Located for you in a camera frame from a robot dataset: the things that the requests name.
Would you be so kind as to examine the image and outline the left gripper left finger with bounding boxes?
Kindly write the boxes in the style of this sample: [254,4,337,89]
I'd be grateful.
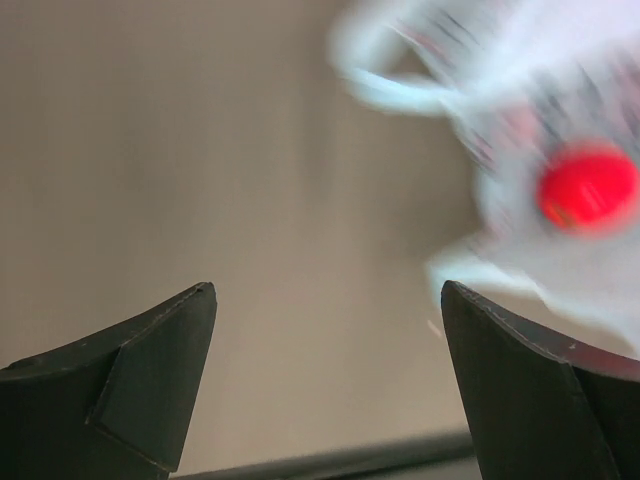
[1,282,217,480]

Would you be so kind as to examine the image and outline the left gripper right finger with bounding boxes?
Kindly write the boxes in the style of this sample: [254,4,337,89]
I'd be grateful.
[441,281,639,480]

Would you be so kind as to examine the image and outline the light blue plastic bag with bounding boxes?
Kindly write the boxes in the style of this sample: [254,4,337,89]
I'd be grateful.
[328,1,639,348]

